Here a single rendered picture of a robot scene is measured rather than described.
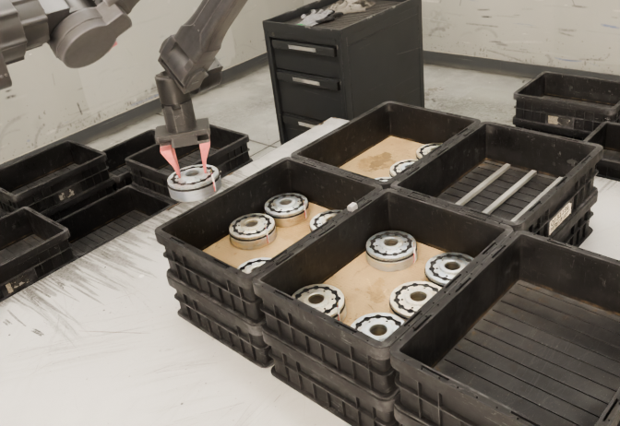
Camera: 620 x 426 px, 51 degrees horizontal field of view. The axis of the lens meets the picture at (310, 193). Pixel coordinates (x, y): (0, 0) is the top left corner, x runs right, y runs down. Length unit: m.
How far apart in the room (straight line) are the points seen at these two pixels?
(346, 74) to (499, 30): 2.10
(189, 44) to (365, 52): 1.79
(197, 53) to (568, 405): 0.80
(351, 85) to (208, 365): 1.72
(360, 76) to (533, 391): 1.99
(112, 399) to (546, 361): 0.79
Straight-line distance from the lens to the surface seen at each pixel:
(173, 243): 1.31
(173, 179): 1.31
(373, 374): 1.06
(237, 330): 1.30
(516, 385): 1.08
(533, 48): 4.63
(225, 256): 1.41
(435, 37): 4.96
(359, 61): 2.83
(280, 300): 1.10
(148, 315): 1.53
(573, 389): 1.09
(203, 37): 1.11
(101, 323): 1.55
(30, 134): 4.33
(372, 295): 1.24
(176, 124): 1.23
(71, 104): 4.42
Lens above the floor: 1.60
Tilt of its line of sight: 29 degrees down
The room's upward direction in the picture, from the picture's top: 7 degrees counter-clockwise
